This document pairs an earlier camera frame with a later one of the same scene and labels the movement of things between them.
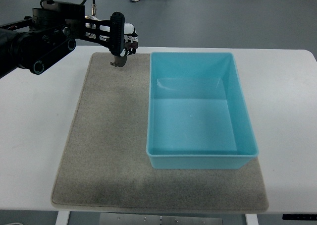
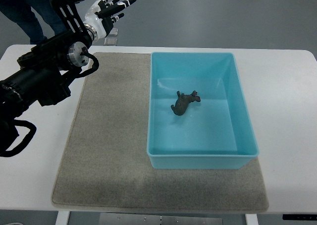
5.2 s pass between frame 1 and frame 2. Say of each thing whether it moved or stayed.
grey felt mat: stayed
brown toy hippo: moved
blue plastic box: stayed
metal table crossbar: stayed
